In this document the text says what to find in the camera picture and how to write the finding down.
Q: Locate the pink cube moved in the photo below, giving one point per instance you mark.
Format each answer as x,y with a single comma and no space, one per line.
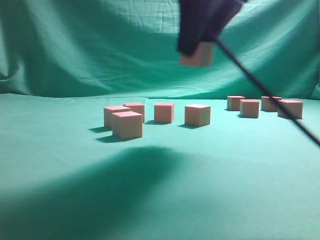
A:
109,110
136,107
294,107
197,115
127,125
249,108
164,112
202,57

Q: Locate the pink cube far right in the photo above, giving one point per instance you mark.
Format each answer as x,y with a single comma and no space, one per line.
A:
267,105

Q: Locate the pink cube far left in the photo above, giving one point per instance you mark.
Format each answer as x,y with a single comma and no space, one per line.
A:
233,102

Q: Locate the green cloth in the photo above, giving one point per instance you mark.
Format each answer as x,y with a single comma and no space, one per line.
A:
64,176

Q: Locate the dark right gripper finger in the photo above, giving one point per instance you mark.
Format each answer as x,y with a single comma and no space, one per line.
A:
219,16
193,25

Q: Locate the pink cube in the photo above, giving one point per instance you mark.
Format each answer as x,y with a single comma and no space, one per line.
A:
267,105
233,102

